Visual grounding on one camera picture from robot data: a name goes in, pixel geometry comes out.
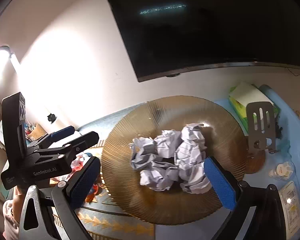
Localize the paper ball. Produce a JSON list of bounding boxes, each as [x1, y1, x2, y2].
[[140, 160, 179, 192], [181, 123, 206, 150], [174, 141, 212, 194], [129, 137, 158, 170]]

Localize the patterned blue table mat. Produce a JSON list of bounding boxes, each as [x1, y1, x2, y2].
[[52, 106, 155, 239]]

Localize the orange red fabric pouch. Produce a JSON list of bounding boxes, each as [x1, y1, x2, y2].
[[68, 157, 101, 206]]

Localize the brown ribbed glass bowl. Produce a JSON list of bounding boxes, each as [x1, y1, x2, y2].
[[101, 95, 248, 225]]

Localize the metal phone stand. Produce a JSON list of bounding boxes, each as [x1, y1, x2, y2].
[[246, 101, 276, 158]]

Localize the cork pen holder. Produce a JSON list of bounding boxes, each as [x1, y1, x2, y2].
[[28, 124, 46, 141]]

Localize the paper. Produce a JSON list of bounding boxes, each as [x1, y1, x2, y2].
[[154, 129, 182, 159]]

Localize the black wall television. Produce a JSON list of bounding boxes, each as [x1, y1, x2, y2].
[[108, 0, 300, 82]]

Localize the green tissue box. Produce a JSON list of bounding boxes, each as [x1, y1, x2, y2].
[[228, 82, 279, 132]]

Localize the person's left hand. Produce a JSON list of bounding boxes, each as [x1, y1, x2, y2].
[[12, 186, 26, 223]]

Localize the pink sleeve forearm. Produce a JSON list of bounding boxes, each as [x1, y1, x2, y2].
[[2, 200, 19, 240]]

